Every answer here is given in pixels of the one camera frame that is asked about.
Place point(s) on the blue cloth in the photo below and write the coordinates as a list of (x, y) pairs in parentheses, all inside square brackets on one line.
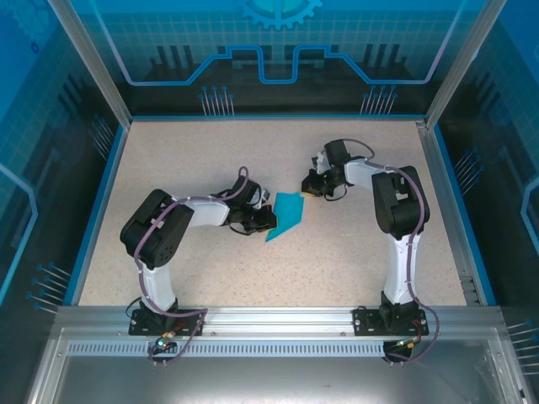
[(288, 210)]

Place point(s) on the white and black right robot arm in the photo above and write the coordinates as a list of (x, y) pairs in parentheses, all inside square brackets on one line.
[(400, 273)]

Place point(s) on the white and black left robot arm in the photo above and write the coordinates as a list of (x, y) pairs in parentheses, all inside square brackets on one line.
[(206, 212)]

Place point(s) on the grey sheet metal tray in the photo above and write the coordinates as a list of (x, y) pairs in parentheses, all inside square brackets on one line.
[(269, 383)]

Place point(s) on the aluminium cross beam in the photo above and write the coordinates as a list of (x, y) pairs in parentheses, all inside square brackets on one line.
[(273, 322)]

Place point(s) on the blue table edge strip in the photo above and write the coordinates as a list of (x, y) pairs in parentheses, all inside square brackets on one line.
[(111, 168), (463, 210)]

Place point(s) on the blue printed side panel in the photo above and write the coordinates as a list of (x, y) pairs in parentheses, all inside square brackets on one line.
[(33, 168), (505, 168)]

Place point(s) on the blue printed gear panel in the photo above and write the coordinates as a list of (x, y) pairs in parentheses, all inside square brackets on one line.
[(168, 25)]

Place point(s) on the aluminium side rail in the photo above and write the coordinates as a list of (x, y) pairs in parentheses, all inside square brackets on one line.
[(449, 210)]

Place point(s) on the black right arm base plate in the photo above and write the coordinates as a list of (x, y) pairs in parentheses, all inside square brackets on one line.
[(364, 322)]

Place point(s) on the aluminium frame post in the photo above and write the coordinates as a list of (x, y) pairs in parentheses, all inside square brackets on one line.
[(93, 63), (463, 63)]

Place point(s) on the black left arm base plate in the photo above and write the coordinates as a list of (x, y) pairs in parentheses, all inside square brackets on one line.
[(143, 326)]

